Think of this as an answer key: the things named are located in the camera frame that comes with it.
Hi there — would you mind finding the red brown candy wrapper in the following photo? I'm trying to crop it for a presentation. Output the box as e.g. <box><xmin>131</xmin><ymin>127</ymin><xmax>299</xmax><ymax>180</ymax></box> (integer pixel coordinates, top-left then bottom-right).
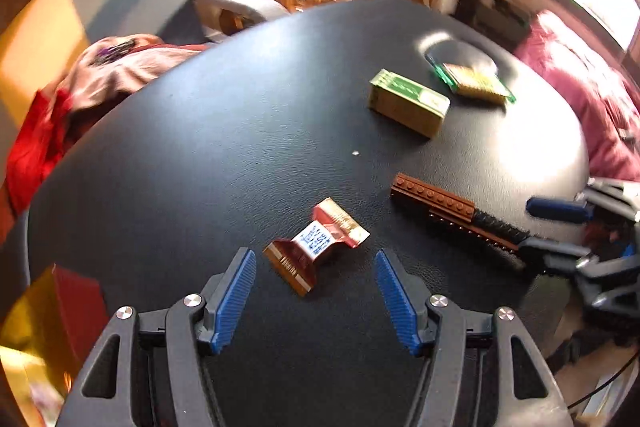
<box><xmin>262</xmin><ymin>197</ymin><xmax>371</xmax><ymax>297</ymax></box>

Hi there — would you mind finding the pink bedding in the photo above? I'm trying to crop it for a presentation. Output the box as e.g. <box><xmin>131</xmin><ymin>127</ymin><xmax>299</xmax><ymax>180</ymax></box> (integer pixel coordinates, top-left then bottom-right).
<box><xmin>515</xmin><ymin>9</ymin><xmax>640</xmax><ymax>182</ymax></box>

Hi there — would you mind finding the dark beaded item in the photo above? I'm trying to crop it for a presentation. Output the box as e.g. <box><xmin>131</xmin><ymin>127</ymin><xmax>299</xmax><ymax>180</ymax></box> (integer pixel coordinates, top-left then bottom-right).
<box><xmin>97</xmin><ymin>39</ymin><xmax>138</xmax><ymax>62</ymax></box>

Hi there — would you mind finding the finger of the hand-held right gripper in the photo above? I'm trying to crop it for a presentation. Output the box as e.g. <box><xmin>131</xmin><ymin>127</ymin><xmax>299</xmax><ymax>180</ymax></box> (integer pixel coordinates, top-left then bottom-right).
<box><xmin>526</xmin><ymin>177</ymin><xmax>640</xmax><ymax>225</ymax></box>
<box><xmin>517</xmin><ymin>237</ymin><xmax>640</xmax><ymax>313</ymax></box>

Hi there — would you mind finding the pink garment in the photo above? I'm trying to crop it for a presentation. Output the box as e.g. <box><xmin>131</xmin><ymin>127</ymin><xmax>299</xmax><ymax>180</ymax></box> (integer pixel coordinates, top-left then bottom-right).
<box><xmin>55</xmin><ymin>34</ymin><xmax>208</xmax><ymax>128</ymax></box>

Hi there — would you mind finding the red box with gold inside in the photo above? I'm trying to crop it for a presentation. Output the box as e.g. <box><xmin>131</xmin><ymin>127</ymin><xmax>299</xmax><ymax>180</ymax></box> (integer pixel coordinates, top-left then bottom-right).
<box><xmin>0</xmin><ymin>264</ymin><xmax>108</xmax><ymax>427</ymax></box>

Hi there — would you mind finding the green yellow carton box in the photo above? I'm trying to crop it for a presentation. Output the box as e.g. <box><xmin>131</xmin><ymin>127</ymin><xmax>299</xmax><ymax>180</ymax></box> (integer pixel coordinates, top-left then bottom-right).
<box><xmin>368</xmin><ymin>68</ymin><xmax>451</xmax><ymax>138</ymax></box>

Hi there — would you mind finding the low cluttered shelf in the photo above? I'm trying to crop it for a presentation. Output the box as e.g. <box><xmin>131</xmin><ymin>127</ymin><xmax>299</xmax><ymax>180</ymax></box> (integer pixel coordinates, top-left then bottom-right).
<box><xmin>472</xmin><ymin>0</ymin><xmax>532</xmax><ymax>45</ymax></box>

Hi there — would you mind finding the green cracker packet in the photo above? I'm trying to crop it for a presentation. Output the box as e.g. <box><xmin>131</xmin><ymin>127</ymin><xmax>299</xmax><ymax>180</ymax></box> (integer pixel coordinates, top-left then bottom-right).
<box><xmin>425</xmin><ymin>54</ymin><xmax>516</xmax><ymax>105</ymax></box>

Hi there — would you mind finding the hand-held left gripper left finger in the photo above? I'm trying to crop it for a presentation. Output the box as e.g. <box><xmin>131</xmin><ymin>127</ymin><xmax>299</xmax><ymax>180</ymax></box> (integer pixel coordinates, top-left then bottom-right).
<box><xmin>57</xmin><ymin>247</ymin><xmax>258</xmax><ymax>427</ymax></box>

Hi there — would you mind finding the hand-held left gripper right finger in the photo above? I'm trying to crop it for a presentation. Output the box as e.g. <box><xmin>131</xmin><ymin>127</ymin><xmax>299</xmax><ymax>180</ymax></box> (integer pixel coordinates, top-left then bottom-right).
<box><xmin>374</xmin><ymin>249</ymin><xmax>573</xmax><ymax>427</ymax></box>

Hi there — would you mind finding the long studded toy brick bar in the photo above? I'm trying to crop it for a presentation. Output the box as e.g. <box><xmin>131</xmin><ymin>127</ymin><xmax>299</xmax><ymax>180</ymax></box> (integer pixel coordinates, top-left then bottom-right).
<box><xmin>390</xmin><ymin>173</ymin><xmax>533</xmax><ymax>270</ymax></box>

